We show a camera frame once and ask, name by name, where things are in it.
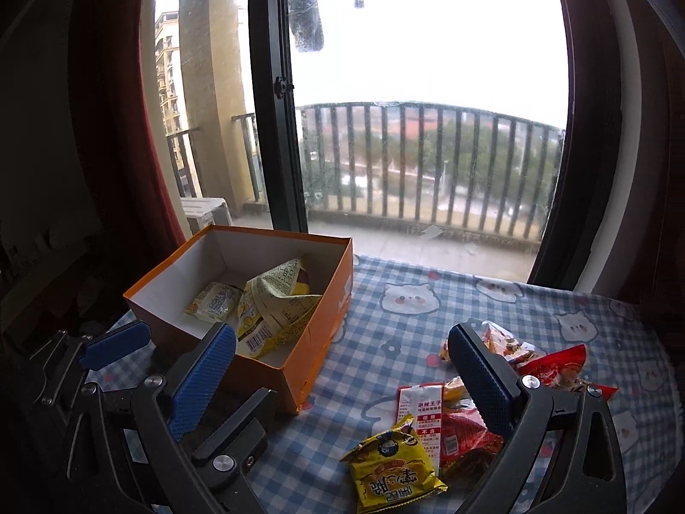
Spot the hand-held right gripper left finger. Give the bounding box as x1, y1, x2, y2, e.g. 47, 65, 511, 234
131, 323, 279, 514

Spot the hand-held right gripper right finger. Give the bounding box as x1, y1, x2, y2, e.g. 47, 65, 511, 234
447, 323, 627, 514

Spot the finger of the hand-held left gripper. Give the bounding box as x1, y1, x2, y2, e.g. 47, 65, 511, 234
64, 380, 145, 472
29, 320, 152, 418

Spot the orange cardboard box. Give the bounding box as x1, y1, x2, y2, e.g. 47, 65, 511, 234
123, 225, 355, 414

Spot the small clear red snack packet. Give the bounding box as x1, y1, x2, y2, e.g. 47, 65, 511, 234
440, 320, 536, 368

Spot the white red label snack packet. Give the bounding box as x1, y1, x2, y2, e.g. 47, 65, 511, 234
395, 383, 446, 475

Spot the small pale green snack packet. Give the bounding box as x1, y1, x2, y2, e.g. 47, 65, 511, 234
185, 282, 244, 325

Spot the blue checked cat tablecloth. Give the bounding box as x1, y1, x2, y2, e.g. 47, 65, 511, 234
101, 254, 685, 514

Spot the large yellow white snack packet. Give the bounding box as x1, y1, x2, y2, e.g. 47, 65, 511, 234
235, 258, 325, 359

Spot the yellow noodle snack packet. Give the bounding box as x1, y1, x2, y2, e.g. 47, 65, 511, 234
340, 414, 449, 514

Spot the purple yellow snack packet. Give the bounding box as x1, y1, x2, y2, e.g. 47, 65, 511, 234
297, 268, 325, 296

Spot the white air conditioner unit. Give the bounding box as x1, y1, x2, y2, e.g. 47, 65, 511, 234
181, 197, 233, 236

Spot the red curtain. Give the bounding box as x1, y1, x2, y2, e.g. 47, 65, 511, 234
69, 0, 185, 258

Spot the distant apartment building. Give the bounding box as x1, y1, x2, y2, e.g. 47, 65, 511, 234
154, 11, 196, 199

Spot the balcony railing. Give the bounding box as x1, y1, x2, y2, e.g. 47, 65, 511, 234
166, 101, 567, 242

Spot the black window frame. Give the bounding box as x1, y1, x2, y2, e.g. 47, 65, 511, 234
249, 0, 310, 232

